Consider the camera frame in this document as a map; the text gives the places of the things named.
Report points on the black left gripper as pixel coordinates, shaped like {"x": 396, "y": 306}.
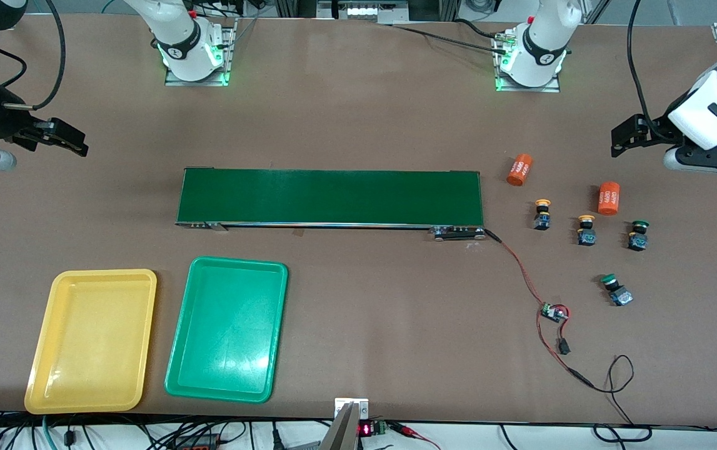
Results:
{"x": 657, "y": 127}

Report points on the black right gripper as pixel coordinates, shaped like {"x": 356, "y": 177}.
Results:
{"x": 3, "y": 122}

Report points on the orange printed cylinder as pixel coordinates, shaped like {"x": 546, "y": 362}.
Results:
{"x": 609, "y": 199}
{"x": 519, "y": 170}

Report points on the green push button switch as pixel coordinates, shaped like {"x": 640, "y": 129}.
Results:
{"x": 637, "y": 240}
{"x": 619, "y": 295}

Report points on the yellow push button switch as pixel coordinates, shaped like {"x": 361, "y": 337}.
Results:
{"x": 542, "y": 220}
{"x": 586, "y": 236}

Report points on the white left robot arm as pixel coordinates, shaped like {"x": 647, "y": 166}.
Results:
{"x": 539, "y": 37}

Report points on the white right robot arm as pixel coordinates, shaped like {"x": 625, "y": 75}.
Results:
{"x": 183, "y": 37}

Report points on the small green circuit board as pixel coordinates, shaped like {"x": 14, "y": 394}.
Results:
{"x": 551, "y": 310}

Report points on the yellow plastic tray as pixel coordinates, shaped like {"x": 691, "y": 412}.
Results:
{"x": 89, "y": 340}

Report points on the green plastic tray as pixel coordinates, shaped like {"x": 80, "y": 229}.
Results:
{"x": 227, "y": 331}

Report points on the green conveyor belt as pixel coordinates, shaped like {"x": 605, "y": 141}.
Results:
{"x": 333, "y": 197}

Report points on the black power strip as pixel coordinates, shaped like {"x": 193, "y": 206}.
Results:
{"x": 199, "y": 445}

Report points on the red clip lead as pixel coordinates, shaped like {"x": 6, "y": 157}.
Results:
{"x": 409, "y": 430}

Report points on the grey metal pole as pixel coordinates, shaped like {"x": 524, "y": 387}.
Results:
{"x": 340, "y": 434}

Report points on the red digit display module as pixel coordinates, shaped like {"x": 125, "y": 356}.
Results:
{"x": 366, "y": 429}

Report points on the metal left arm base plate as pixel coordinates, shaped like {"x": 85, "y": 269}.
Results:
{"x": 527, "y": 89}

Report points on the aluminium frame with light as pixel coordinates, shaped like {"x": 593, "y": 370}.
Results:
{"x": 364, "y": 11}

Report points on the silver mounting bracket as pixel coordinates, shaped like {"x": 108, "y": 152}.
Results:
{"x": 363, "y": 409}

